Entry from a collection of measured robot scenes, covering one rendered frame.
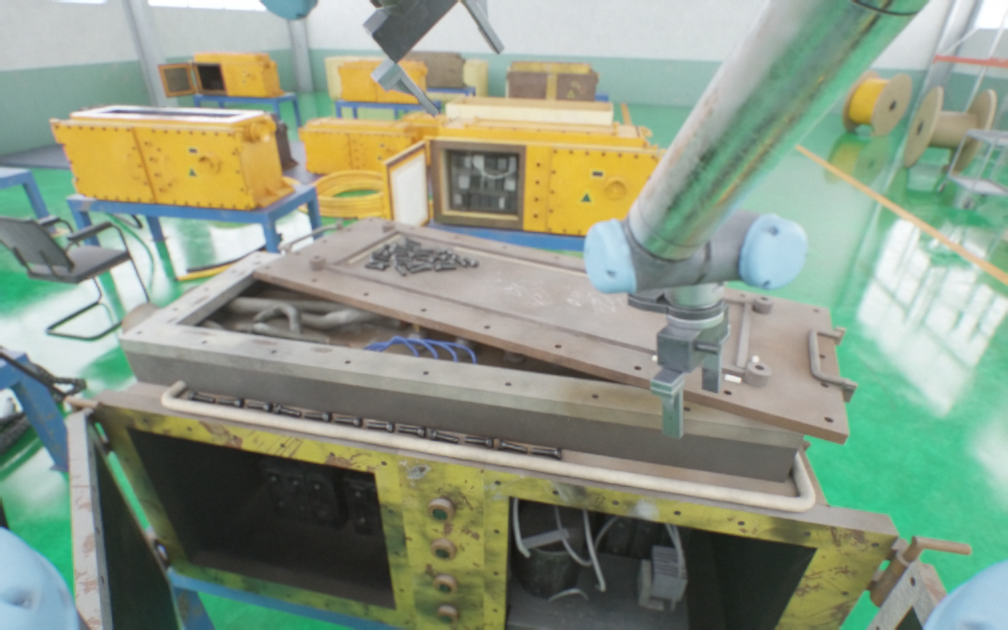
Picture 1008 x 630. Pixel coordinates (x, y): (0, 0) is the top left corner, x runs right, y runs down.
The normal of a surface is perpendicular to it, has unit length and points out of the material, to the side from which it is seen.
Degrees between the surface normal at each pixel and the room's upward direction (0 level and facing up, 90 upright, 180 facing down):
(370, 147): 90
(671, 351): 91
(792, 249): 81
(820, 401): 0
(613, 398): 0
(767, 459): 90
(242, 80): 90
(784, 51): 107
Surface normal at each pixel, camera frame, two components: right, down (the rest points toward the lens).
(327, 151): -0.15, 0.49
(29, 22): 0.98, 0.11
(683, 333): -0.14, -0.91
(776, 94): -0.51, 0.73
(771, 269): 0.25, 0.34
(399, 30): 0.45, 0.64
